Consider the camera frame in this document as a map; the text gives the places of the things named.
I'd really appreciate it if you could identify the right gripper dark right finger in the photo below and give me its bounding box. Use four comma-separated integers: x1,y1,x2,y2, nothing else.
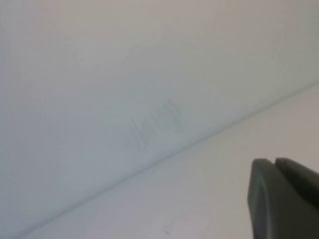
275,157,319,200

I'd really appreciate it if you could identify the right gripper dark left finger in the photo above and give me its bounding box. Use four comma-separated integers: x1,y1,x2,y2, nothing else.
246,158,319,239

